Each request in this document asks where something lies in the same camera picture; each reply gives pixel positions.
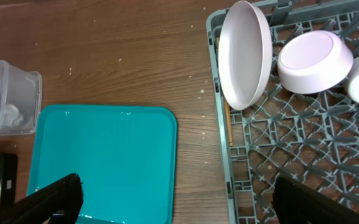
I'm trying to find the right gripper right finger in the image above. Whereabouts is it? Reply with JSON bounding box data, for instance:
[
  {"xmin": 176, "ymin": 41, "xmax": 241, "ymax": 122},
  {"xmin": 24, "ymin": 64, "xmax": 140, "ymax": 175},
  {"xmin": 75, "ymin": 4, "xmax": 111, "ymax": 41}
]
[{"xmin": 272, "ymin": 176, "xmax": 359, "ymax": 224}]

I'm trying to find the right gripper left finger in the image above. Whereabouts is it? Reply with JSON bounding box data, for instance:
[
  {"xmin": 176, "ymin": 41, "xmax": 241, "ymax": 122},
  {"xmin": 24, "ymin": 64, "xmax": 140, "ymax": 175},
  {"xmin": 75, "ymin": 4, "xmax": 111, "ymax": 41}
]
[{"xmin": 0, "ymin": 173, "xmax": 83, "ymax": 224}]

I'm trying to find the white napkin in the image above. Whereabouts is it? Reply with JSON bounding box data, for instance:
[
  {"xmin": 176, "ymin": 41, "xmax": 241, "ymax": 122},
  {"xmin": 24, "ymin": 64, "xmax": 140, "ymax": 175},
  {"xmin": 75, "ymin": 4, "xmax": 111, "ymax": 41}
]
[{"xmin": 0, "ymin": 104, "xmax": 24, "ymax": 127}]

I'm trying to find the wooden chopstick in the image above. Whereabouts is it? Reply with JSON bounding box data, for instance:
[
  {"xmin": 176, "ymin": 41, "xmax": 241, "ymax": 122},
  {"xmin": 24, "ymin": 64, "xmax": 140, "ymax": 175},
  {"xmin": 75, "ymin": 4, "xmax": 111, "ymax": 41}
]
[{"xmin": 224, "ymin": 100, "xmax": 233, "ymax": 147}]

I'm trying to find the small white plate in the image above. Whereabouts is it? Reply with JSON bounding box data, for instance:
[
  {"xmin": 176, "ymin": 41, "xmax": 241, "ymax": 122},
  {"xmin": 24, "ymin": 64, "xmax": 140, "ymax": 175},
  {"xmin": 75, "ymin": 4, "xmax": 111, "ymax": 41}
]
[{"xmin": 277, "ymin": 30, "xmax": 353, "ymax": 95}]

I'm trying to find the large pink plate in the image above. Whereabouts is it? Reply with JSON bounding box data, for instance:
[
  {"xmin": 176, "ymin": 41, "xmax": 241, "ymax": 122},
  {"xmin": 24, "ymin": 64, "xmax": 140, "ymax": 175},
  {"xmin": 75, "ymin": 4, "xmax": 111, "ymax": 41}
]
[{"xmin": 218, "ymin": 1, "xmax": 273, "ymax": 110}]

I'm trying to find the grey dishwasher rack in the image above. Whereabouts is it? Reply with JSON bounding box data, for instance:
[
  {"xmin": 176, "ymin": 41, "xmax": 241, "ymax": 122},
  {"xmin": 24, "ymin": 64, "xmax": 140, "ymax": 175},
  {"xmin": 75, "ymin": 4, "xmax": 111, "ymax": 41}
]
[{"xmin": 206, "ymin": 1, "xmax": 359, "ymax": 223}]

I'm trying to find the teal plastic tray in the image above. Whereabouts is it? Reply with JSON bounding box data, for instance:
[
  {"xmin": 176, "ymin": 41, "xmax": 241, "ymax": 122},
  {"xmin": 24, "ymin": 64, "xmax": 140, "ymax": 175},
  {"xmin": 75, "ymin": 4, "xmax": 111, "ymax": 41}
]
[{"xmin": 27, "ymin": 105, "xmax": 177, "ymax": 224}]

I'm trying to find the clear plastic bin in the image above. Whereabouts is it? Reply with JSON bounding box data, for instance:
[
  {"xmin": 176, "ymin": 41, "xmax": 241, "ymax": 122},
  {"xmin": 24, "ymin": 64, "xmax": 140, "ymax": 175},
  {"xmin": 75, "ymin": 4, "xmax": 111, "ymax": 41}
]
[{"xmin": 0, "ymin": 60, "xmax": 42, "ymax": 136}]

